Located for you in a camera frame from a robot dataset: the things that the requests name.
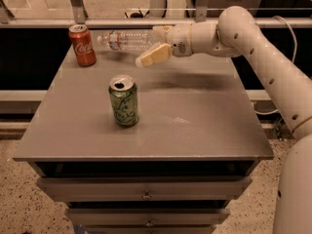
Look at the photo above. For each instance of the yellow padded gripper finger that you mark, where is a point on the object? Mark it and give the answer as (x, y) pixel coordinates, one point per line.
(156, 54)
(162, 30)

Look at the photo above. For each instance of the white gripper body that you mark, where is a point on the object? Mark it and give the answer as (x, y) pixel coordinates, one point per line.
(178, 39)

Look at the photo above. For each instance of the clear plastic water bottle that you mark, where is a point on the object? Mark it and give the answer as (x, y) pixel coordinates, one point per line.
(129, 40)

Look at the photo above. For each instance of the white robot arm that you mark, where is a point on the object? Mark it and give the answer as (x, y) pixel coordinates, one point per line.
(236, 33)

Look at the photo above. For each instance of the black object behind glass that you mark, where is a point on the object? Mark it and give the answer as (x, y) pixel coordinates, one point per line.
(136, 14)

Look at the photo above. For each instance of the grey metal railing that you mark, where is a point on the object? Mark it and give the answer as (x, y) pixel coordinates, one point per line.
(96, 13)

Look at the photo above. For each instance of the green La Croix can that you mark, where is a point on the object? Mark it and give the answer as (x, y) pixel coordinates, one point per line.
(123, 97)

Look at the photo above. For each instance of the orange Coca-Cola soda can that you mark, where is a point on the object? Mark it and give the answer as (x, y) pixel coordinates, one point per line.
(81, 40)

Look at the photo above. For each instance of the grey metal drawer cabinet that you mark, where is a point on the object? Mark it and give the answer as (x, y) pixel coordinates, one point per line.
(195, 120)

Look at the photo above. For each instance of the top grey drawer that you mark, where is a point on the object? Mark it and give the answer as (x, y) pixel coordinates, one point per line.
(146, 189)

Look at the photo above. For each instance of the grey drawer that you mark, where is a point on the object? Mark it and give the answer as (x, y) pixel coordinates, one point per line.
(147, 217)
(146, 189)

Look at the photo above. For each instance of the lower grey drawer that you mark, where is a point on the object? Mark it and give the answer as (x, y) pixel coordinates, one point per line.
(147, 217)

